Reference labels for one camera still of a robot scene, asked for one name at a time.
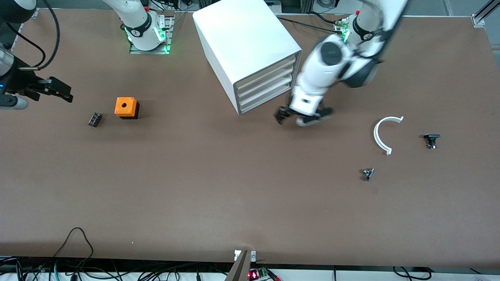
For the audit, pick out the aluminium frame profile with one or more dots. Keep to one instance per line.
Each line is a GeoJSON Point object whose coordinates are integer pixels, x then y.
{"type": "Point", "coordinates": [479, 19]}

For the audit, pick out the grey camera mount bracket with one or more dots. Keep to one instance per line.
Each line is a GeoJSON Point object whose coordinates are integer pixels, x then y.
{"type": "Point", "coordinates": [242, 267]}

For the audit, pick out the white curved plastic arc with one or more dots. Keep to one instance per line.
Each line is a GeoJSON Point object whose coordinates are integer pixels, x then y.
{"type": "Point", "coordinates": [376, 134]}

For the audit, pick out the circuit board with red light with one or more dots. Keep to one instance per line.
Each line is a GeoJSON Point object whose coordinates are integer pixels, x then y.
{"type": "Point", "coordinates": [254, 275]}

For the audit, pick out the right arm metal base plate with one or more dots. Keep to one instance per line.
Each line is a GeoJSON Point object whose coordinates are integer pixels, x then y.
{"type": "Point", "coordinates": [140, 51]}

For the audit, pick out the white plastic drawer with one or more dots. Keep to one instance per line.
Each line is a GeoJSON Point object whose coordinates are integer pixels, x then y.
{"type": "Point", "coordinates": [265, 82]}
{"type": "Point", "coordinates": [265, 74]}
{"type": "Point", "coordinates": [265, 97]}
{"type": "Point", "coordinates": [265, 89]}

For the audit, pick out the orange box with black base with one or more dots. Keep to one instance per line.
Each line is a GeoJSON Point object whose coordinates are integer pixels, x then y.
{"type": "Point", "coordinates": [125, 106]}

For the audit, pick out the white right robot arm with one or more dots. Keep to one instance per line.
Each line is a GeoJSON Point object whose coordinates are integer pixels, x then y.
{"type": "Point", "coordinates": [136, 23]}

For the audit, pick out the small black electronic component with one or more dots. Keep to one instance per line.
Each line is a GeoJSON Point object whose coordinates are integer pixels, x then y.
{"type": "Point", "coordinates": [95, 119]}

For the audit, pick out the white drawer cabinet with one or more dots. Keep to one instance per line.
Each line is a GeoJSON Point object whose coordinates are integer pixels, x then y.
{"type": "Point", "coordinates": [242, 35]}

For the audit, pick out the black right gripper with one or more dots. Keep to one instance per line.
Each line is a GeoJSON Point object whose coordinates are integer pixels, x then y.
{"type": "Point", "coordinates": [24, 82]}

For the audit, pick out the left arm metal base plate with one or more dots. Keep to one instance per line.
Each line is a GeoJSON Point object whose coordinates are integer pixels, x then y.
{"type": "Point", "coordinates": [340, 25]}

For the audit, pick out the small metal part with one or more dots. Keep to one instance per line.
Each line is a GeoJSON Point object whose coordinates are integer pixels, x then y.
{"type": "Point", "coordinates": [367, 173]}

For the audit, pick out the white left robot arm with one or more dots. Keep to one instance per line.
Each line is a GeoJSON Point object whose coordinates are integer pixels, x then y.
{"type": "Point", "coordinates": [328, 66]}

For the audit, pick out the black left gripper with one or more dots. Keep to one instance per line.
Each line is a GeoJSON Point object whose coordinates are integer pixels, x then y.
{"type": "Point", "coordinates": [282, 113]}

